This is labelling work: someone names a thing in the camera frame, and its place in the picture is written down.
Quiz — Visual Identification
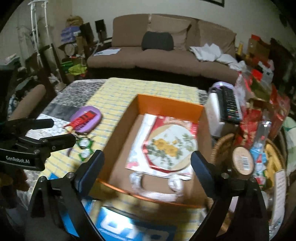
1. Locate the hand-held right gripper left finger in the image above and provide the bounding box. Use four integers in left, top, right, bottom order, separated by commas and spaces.
29, 149, 105, 241

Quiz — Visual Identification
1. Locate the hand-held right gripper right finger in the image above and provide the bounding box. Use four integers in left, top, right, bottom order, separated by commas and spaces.
190, 150, 270, 241

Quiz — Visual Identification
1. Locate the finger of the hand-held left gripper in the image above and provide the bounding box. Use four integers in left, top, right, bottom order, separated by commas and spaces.
14, 133, 76, 154
0, 119, 54, 137

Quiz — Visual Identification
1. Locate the red grater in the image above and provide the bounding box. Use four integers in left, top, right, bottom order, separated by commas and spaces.
63, 111, 97, 131

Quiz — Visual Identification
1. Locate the orange cardboard box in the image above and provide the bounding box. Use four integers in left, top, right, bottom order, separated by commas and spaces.
96, 94, 215, 209

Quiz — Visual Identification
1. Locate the round floral plate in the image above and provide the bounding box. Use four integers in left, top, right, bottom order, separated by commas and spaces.
147, 126, 198, 172

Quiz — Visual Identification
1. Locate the purple plate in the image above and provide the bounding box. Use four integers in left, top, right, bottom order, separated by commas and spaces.
69, 105, 102, 134

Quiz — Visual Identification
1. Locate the red cartoon gift bag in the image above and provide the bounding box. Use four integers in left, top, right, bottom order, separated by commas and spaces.
142, 116, 199, 178

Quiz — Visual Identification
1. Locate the green packet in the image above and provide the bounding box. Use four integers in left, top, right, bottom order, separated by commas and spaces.
79, 148, 94, 161
77, 137, 95, 149

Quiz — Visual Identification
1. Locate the brown chair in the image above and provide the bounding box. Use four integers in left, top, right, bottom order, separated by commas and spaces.
10, 85, 47, 121

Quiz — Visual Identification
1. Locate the wicker basket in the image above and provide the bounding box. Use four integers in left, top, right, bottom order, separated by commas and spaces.
213, 133, 289, 232

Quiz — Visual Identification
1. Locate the round wooden lid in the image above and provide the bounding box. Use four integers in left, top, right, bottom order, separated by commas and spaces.
232, 146, 255, 179

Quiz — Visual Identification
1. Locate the white box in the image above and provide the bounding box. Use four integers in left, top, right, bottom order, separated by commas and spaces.
206, 91, 232, 138

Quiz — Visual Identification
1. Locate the red snack packaging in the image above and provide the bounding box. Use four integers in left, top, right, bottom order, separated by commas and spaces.
238, 109, 271, 149

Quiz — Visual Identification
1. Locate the green cloth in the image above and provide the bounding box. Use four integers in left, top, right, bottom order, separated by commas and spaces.
67, 64, 87, 76

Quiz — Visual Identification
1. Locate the black remote control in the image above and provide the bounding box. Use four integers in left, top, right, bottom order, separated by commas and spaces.
221, 87, 242, 124

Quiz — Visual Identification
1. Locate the blue printed box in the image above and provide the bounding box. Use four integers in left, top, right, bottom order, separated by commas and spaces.
48, 173, 176, 241

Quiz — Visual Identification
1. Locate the white card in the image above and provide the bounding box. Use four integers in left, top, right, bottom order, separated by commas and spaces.
272, 169, 287, 220

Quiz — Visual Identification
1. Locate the yellow checkered tablecloth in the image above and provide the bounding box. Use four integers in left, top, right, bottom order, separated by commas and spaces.
42, 77, 208, 241

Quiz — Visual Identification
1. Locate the white pole stand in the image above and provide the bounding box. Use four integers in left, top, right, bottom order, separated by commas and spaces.
30, 0, 63, 84

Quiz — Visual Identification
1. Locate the purple blue fabric pile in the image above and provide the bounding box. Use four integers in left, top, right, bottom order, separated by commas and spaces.
60, 27, 80, 42

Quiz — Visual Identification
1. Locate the white paper sheet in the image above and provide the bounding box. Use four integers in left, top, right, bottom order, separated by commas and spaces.
94, 48, 121, 56

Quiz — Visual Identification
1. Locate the large black panel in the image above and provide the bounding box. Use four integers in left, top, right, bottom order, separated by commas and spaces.
80, 23, 92, 37

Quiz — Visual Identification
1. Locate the yellow stuffed item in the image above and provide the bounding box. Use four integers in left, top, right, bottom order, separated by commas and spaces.
67, 16, 84, 27

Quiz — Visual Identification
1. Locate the brown sofa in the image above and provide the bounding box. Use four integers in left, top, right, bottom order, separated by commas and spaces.
87, 13, 240, 78

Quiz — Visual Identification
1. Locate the pile of white clothes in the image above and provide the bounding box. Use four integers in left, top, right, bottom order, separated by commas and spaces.
190, 43, 247, 71

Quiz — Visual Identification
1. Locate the black cushion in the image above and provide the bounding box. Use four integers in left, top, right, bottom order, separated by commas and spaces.
142, 32, 174, 51

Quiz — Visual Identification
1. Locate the brown pillow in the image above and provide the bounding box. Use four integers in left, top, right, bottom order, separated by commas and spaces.
148, 14, 192, 50

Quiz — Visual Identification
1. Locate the dark picture frame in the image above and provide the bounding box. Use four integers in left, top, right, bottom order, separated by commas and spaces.
201, 0, 225, 7

